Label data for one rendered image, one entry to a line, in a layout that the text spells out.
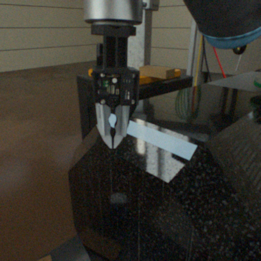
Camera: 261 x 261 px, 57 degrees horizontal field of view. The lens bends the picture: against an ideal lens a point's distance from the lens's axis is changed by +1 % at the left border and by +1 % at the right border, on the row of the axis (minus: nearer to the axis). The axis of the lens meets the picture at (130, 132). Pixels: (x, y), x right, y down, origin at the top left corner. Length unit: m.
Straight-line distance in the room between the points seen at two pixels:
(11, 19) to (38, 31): 0.70
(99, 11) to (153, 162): 0.36
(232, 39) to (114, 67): 0.17
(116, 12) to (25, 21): 6.82
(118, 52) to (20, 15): 6.76
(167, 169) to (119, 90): 0.26
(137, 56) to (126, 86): 1.27
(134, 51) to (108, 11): 1.27
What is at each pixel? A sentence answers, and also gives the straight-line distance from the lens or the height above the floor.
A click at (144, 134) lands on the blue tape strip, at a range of 0.64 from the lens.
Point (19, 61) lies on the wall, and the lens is 7.07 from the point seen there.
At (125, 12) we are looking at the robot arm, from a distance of 0.37.
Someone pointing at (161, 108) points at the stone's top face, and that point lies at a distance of 0.77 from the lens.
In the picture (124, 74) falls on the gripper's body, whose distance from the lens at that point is 0.37.
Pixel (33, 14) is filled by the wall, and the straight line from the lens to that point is 7.28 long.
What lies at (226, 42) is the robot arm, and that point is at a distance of 0.39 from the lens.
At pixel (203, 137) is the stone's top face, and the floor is 0.83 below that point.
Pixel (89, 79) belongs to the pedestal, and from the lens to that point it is 1.68.
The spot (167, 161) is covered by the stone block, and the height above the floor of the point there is 0.77.
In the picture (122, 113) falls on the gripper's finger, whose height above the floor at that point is 0.92.
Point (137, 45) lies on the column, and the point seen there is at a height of 0.95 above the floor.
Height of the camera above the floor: 1.07
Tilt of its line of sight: 24 degrees down
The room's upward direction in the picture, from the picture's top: straight up
